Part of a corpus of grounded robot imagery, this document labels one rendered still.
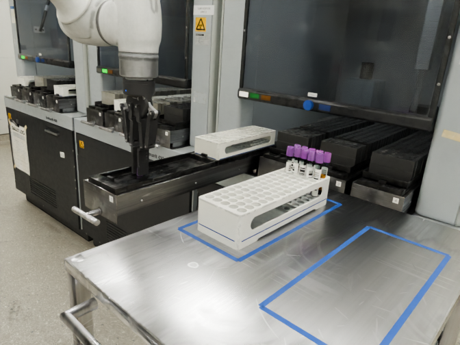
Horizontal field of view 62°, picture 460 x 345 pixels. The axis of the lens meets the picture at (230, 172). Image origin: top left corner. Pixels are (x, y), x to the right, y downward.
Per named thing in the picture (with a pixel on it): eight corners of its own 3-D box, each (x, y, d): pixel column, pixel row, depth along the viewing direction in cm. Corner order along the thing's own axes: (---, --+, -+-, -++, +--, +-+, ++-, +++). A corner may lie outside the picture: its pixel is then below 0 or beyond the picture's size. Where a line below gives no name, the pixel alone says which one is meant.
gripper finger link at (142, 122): (146, 103, 93) (150, 103, 92) (150, 148, 95) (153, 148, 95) (133, 103, 90) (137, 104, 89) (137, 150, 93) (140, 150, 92)
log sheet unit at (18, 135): (14, 168, 254) (7, 115, 243) (32, 179, 238) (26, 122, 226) (10, 169, 252) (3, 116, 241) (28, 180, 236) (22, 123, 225)
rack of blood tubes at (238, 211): (289, 190, 89) (291, 165, 87) (327, 203, 83) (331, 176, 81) (195, 228, 68) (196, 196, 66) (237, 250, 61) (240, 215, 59)
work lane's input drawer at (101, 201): (252, 157, 143) (254, 133, 141) (283, 165, 135) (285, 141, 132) (67, 211, 90) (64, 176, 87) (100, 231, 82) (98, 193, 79)
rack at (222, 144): (252, 142, 137) (253, 124, 135) (274, 148, 132) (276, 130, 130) (193, 156, 116) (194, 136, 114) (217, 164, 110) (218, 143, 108)
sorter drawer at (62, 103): (148, 100, 256) (148, 87, 253) (161, 103, 248) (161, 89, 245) (38, 109, 202) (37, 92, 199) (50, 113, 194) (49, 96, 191)
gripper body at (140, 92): (163, 79, 90) (162, 118, 93) (140, 75, 95) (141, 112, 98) (137, 80, 84) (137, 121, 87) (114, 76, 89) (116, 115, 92)
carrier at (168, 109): (186, 124, 151) (187, 109, 149) (183, 124, 150) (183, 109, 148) (167, 119, 158) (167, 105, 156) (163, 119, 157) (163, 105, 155)
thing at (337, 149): (357, 168, 109) (361, 148, 107) (354, 169, 108) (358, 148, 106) (321, 158, 116) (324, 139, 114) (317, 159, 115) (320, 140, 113)
